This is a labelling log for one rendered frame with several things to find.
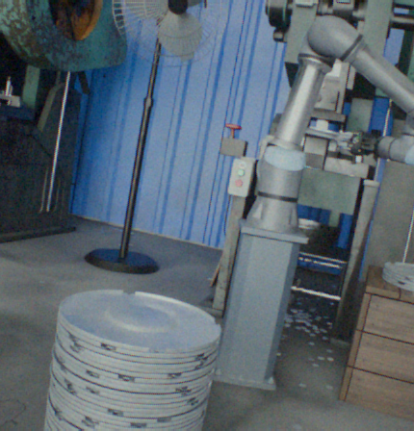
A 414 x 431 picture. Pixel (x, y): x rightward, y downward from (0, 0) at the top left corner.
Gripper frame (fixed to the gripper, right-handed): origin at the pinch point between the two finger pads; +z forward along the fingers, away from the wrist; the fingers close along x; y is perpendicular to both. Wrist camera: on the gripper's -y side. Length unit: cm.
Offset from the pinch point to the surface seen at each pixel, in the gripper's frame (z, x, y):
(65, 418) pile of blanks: -53, 58, 113
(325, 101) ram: 22.7, -14.7, -12.0
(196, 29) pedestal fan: 92, -39, 12
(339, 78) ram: 22.4, -25.5, -16.5
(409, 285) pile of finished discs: -48, 37, 13
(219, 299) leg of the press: 26, 71, 18
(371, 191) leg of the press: -9.4, 16.0, -12.2
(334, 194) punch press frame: 4.3, 20.6, -8.9
